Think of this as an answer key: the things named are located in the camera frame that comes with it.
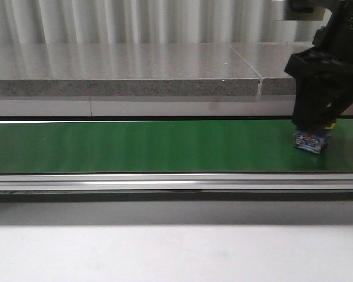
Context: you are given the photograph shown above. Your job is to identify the green conveyor belt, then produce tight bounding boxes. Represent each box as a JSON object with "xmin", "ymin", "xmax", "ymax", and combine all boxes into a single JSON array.
[{"xmin": 0, "ymin": 119, "xmax": 353, "ymax": 174}]

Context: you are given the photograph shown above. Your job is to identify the grey stone ledge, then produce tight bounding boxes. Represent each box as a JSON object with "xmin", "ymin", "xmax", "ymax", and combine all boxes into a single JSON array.
[{"xmin": 0, "ymin": 42, "xmax": 309, "ymax": 99}]

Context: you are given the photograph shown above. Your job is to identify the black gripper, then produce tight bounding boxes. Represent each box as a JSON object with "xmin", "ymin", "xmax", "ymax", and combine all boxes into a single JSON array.
[{"xmin": 285, "ymin": 26, "xmax": 353, "ymax": 132}]

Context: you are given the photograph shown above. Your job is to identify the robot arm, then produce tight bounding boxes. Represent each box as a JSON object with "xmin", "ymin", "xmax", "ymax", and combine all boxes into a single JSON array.
[{"xmin": 285, "ymin": 1, "xmax": 353, "ymax": 133}]

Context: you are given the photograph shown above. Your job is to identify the yellow mushroom push button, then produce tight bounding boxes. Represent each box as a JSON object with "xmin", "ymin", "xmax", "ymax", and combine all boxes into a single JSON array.
[{"xmin": 294, "ymin": 123, "xmax": 336, "ymax": 154}]

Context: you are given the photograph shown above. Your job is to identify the aluminium conveyor frame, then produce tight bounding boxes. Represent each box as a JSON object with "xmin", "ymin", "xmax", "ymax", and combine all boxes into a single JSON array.
[{"xmin": 0, "ymin": 172, "xmax": 353, "ymax": 202}]

